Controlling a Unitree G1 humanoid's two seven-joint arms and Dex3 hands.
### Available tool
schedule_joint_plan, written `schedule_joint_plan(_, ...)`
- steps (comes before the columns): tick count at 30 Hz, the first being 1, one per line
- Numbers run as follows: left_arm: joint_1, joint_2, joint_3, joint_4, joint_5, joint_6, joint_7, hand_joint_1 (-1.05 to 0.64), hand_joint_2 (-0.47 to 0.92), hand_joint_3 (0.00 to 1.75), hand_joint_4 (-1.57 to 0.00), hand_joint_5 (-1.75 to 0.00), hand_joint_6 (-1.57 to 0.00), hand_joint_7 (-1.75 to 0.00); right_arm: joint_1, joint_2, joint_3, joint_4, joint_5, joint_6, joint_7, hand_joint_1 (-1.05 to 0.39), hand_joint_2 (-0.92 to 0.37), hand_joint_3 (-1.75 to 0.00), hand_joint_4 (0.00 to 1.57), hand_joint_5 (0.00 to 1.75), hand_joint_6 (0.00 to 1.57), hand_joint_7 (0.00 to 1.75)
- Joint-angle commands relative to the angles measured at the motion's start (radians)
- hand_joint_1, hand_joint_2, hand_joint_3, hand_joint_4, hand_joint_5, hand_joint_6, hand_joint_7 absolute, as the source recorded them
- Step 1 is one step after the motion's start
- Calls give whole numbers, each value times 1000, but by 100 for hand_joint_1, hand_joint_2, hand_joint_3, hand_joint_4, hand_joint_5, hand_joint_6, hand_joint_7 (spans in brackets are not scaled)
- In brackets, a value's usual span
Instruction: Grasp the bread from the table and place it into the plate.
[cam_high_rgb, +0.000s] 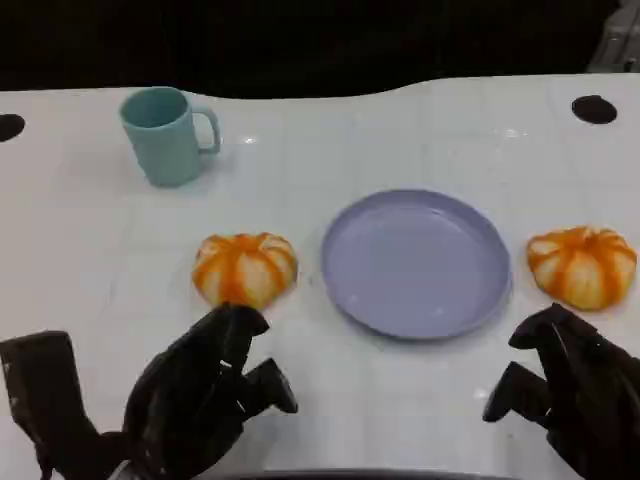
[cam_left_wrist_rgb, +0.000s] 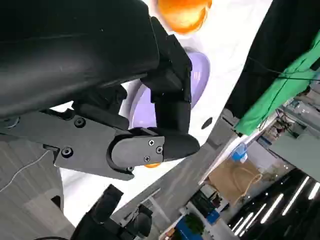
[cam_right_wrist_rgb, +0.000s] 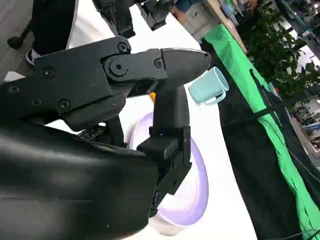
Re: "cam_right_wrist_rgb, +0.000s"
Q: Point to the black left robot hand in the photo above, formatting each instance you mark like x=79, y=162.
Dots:
x=115, y=12

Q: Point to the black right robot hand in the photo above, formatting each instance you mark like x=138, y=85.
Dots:
x=75, y=175

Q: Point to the orange white toy bread roll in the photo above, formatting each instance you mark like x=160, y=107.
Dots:
x=152, y=97

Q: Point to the person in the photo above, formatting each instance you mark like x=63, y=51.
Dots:
x=52, y=25

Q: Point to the grey cabinet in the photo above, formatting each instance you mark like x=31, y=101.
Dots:
x=200, y=22

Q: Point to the black wheeled stand leg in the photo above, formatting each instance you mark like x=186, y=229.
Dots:
x=18, y=40

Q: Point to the wooden desk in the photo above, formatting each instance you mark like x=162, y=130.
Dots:
x=220, y=12

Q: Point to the green cloth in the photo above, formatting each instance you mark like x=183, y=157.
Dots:
x=225, y=45

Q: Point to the pale green mug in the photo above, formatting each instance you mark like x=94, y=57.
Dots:
x=205, y=87

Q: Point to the lilac plate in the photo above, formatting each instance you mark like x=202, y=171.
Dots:
x=195, y=200

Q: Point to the green leafy plant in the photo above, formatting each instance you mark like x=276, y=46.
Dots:
x=270, y=50

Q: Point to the black cloth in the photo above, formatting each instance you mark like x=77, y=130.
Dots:
x=250, y=162

